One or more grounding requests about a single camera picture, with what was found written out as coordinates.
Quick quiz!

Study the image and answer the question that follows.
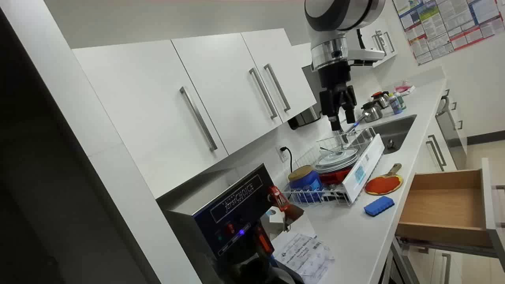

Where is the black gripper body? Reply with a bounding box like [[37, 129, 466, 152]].
[[318, 58, 360, 118]]

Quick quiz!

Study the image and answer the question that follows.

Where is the steel pot dark lid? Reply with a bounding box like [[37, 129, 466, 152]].
[[370, 89, 395, 110]]

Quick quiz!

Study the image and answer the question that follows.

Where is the blue patterned cup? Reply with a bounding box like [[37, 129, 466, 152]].
[[389, 92, 409, 116]]

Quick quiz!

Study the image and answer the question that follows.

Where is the steel sink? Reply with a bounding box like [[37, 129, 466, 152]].
[[349, 113, 419, 156]]

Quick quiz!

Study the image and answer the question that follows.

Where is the white drain board blue label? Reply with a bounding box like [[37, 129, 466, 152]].
[[342, 132, 387, 205]]

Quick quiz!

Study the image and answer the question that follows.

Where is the red bowl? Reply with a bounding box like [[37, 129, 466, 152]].
[[319, 167, 353, 186]]

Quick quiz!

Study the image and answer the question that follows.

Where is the blue container tan lid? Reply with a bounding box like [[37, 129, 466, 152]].
[[288, 163, 324, 193]]

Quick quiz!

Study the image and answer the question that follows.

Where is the blue sponge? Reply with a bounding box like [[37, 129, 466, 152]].
[[364, 195, 397, 217]]

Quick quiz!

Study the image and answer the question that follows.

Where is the brown packet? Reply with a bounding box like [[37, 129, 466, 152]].
[[271, 184, 305, 230]]

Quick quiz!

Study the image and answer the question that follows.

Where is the steel dishwasher front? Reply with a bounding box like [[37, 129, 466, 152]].
[[435, 89, 471, 157]]

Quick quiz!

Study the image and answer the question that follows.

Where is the open wooden drawer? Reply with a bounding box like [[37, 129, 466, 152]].
[[397, 156, 505, 258]]

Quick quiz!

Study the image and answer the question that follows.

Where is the printed paper sheet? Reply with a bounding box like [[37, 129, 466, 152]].
[[272, 228, 337, 284]]

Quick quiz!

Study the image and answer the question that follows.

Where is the steel black coffee machine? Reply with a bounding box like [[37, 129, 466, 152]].
[[157, 162, 307, 284]]

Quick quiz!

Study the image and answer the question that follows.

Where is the large white cabinet door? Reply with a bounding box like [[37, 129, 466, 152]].
[[73, 39, 231, 198]]

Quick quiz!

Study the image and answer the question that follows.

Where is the white wall shelf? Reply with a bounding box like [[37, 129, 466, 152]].
[[346, 28, 398, 67]]

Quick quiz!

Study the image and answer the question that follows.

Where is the steel cabinet handle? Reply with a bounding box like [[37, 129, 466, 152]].
[[248, 66, 280, 121], [263, 61, 293, 113], [179, 85, 220, 154]]

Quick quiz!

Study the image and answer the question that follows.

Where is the white wall outlet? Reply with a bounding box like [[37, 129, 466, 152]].
[[277, 143, 294, 165]]

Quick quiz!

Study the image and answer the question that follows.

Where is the black power cable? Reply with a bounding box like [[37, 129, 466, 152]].
[[283, 146, 296, 176]]

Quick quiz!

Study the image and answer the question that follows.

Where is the white wire drying rack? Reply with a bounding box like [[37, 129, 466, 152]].
[[286, 130, 383, 206]]

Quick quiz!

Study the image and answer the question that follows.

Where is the orange paddle wooden handle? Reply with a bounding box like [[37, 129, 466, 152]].
[[364, 162, 406, 197]]

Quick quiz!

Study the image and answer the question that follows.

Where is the steel drawer handle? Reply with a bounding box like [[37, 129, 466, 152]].
[[425, 132, 450, 173]]

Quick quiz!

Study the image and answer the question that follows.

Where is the colourful wall poster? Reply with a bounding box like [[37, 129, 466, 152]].
[[392, 0, 505, 67]]

